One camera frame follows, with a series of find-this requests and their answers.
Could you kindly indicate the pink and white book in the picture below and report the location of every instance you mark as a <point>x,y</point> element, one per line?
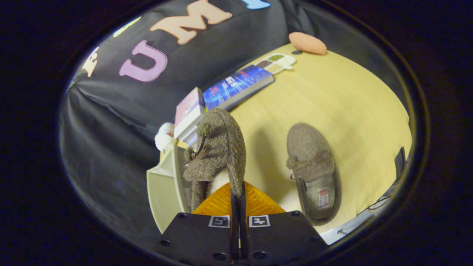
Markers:
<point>189,116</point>

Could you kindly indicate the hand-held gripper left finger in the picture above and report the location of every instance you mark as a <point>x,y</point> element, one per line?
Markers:
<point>199,236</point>

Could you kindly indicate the white plush toy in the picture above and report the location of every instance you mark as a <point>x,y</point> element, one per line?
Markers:
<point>164,136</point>

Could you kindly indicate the orange oval sponge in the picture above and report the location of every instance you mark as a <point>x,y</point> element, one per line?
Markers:
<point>307,43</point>

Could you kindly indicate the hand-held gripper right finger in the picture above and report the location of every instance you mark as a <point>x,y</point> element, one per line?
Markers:
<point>281,236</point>

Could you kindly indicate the blue hardcover book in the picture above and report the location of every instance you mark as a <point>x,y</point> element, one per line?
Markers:
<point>236,87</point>

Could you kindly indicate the brown fuzzy shoe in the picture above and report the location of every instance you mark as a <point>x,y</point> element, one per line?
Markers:
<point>314,173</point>
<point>220,147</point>

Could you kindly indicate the white divided snack tray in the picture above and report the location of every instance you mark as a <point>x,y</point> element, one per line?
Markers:
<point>277,62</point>

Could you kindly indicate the cream plastic storage box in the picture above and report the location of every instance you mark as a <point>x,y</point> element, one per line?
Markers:
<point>166,184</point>

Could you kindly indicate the black backdrop cloth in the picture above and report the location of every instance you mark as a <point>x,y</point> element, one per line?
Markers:
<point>155,81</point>

